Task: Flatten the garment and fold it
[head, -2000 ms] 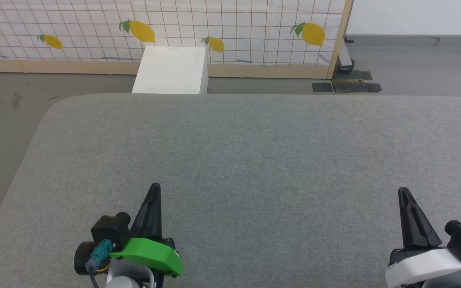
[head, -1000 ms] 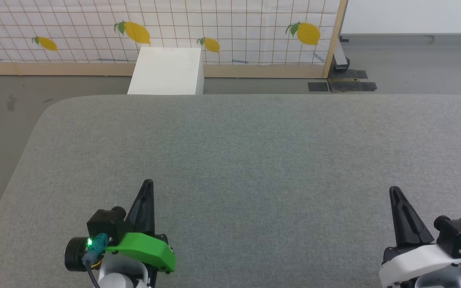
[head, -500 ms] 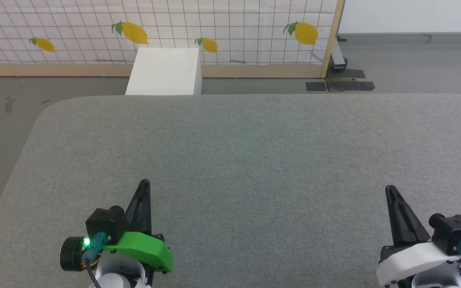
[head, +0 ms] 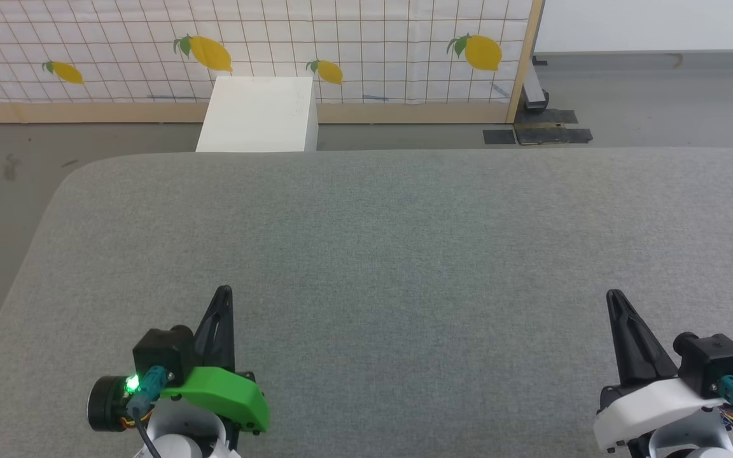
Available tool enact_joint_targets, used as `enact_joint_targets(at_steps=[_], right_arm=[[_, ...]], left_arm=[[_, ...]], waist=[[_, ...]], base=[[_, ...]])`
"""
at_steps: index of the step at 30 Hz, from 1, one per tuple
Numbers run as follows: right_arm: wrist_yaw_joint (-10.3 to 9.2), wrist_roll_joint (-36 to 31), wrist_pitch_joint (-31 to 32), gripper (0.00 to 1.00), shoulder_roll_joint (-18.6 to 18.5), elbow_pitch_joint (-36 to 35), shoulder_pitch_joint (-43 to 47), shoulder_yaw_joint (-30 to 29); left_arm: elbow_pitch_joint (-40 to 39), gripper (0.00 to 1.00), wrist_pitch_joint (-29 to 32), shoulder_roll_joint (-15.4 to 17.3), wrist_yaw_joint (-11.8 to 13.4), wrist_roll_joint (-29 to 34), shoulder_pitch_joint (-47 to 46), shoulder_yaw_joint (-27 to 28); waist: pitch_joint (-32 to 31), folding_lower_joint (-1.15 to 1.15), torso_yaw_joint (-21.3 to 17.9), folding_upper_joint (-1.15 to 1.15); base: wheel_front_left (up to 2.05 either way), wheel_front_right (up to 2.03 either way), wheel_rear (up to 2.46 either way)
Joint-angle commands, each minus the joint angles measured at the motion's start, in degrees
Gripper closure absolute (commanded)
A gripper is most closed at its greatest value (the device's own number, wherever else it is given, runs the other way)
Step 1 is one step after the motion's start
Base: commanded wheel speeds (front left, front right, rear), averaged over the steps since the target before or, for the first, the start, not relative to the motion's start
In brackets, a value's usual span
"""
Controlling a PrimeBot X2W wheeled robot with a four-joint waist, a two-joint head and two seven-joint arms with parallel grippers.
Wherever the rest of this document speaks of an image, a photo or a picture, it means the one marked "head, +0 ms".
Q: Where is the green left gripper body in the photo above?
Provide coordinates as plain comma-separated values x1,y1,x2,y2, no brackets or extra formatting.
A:
87,366,271,447

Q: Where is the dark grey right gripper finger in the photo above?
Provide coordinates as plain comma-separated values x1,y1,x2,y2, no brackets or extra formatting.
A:
605,289,680,387

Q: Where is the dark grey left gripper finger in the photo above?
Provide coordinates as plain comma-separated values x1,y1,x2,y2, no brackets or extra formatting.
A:
191,285,235,373

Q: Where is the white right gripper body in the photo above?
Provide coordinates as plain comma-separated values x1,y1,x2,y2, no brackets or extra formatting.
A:
593,375,733,454

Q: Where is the white box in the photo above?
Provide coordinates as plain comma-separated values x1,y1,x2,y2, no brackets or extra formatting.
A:
195,76,319,153

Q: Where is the grey metal partition leg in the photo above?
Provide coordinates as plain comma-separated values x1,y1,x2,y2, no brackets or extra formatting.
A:
515,56,550,114

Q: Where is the lemon tile print partition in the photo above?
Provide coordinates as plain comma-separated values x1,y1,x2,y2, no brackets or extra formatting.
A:
0,0,545,125

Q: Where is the white partition board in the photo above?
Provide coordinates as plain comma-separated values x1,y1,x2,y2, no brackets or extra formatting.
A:
534,0,733,55

